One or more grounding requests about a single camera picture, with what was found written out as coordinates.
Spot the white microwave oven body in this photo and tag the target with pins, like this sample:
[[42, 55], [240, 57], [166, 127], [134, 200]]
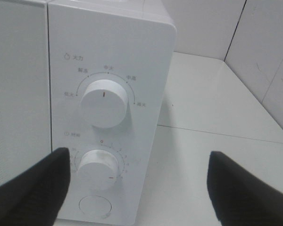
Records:
[[130, 42]]

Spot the white upper power knob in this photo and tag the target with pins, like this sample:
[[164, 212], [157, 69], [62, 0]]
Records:
[[104, 103]]

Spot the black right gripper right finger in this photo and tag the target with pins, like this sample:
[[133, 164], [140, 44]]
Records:
[[238, 197]]

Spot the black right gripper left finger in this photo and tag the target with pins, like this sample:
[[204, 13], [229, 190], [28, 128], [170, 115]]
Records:
[[35, 197]]

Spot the white timer knob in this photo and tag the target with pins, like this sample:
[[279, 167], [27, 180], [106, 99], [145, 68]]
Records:
[[98, 169]]

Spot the white microwave door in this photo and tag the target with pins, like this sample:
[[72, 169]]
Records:
[[24, 86]]

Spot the round door release button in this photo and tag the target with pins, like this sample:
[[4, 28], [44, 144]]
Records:
[[95, 206]]

